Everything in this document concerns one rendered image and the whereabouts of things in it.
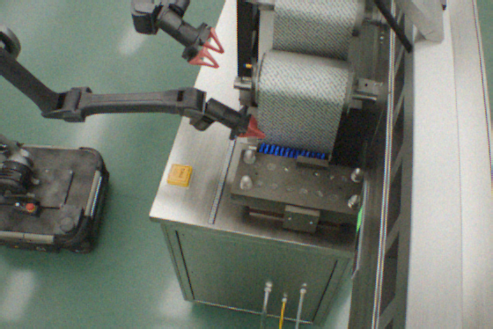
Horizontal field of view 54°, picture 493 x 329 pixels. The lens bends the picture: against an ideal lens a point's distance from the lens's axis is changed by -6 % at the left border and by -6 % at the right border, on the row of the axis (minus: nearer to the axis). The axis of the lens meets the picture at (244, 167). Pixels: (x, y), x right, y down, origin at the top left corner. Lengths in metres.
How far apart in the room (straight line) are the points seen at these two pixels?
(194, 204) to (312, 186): 0.38
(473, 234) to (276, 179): 0.67
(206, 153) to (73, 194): 0.99
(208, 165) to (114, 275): 1.04
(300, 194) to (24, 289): 1.62
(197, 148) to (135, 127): 1.29
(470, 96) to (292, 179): 0.57
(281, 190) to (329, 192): 0.14
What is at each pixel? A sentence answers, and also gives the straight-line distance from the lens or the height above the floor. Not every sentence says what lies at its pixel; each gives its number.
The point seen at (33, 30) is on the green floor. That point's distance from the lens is 3.87.
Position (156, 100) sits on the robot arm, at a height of 1.20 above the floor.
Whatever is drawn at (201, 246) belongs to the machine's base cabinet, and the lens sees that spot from 1.75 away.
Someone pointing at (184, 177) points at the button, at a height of 0.92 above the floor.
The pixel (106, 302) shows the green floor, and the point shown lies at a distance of 2.53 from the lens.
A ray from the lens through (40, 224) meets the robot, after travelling 2.52.
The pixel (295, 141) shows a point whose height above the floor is 1.07.
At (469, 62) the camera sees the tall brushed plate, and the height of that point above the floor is 1.44.
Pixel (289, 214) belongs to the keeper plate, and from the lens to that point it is 1.50.
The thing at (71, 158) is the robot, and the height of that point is 0.24.
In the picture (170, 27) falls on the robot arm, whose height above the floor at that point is 1.44.
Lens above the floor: 2.32
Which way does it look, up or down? 56 degrees down
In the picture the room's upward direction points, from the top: straight up
